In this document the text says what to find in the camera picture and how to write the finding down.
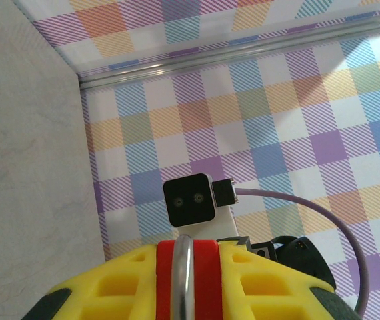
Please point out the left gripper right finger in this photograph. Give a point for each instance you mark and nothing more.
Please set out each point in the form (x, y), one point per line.
(276, 276)

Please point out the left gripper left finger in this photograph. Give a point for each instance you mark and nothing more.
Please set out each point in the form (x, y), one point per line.
(76, 290)

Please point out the red safety padlock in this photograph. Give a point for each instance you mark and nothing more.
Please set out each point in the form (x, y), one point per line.
(165, 283)

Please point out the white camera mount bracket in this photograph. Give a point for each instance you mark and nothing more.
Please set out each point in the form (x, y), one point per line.
(216, 223)

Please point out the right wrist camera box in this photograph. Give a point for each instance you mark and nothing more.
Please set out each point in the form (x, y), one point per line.
(190, 200)

